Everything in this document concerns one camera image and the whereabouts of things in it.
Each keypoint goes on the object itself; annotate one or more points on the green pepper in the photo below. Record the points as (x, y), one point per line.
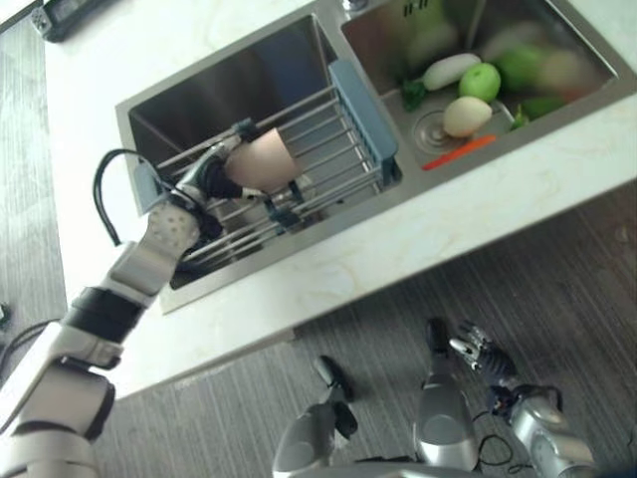
(540, 107)

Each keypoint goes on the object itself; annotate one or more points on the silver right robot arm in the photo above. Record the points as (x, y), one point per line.
(547, 433)

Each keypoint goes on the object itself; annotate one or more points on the beige potato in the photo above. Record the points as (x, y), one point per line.
(466, 116)

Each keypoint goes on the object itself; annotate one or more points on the orange carrot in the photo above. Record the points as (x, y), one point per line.
(460, 151)

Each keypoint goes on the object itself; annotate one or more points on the silver left robot leg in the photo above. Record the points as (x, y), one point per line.
(318, 428)

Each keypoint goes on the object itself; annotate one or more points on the green leafy vegetable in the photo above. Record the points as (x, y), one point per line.
(413, 93)

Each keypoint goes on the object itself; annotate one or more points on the beige cup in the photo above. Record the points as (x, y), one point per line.
(266, 160)

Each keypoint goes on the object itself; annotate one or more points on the silver robot leg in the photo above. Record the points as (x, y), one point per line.
(318, 428)
(443, 408)

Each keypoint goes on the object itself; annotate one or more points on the round sink drain strainer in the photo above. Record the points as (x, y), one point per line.
(431, 132)

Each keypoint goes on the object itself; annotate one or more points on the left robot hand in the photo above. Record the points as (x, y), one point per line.
(211, 175)

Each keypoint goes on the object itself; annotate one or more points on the chrome faucet base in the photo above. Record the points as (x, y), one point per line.
(355, 4)

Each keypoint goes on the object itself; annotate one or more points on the green apple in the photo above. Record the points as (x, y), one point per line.
(479, 82)

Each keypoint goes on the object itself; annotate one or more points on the black device with display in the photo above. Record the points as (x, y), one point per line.
(60, 20)

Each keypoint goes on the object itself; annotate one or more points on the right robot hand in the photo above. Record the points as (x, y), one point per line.
(482, 352)

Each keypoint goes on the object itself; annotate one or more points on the white radish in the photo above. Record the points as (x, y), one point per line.
(449, 71)

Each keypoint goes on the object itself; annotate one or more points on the stainless steel double sink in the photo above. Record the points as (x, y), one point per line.
(298, 99)

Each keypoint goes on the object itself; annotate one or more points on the silver right robot leg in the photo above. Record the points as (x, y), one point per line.
(443, 408)

